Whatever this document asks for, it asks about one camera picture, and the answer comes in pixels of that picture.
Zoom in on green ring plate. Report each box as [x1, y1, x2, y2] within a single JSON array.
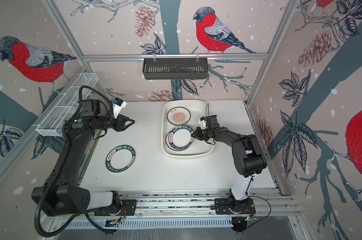
[[105, 145, 136, 173], [165, 125, 194, 152]]

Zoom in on orange sunburst plate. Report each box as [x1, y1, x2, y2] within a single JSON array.
[[166, 107, 191, 126]]

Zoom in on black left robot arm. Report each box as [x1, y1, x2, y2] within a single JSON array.
[[31, 115, 135, 218]]

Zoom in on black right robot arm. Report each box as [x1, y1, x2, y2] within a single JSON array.
[[192, 127, 267, 214]]

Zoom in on white plastic bin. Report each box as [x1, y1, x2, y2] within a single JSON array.
[[161, 100, 214, 158]]

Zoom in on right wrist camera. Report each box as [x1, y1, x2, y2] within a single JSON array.
[[198, 117, 207, 130]]

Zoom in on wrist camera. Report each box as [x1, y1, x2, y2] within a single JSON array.
[[112, 98, 127, 119], [198, 117, 207, 130]]

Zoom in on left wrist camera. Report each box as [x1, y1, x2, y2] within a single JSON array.
[[112, 98, 127, 119]]

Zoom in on black corrugated cable left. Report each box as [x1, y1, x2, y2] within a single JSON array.
[[33, 85, 118, 238]]

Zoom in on white mesh wall shelf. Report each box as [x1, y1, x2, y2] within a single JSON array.
[[36, 73, 98, 137]]

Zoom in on black hanging wire basket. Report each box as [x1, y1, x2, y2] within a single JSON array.
[[142, 58, 209, 80]]

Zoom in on black cable right base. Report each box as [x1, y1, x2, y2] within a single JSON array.
[[243, 176, 272, 230]]

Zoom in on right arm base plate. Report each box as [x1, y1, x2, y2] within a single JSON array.
[[210, 198, 256, 215]]

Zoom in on aluminium frame top bar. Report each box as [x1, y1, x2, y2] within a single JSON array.
[[82, 53, 269, 63]]

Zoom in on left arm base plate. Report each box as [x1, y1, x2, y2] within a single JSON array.
[[94, 200, 137, 217]]

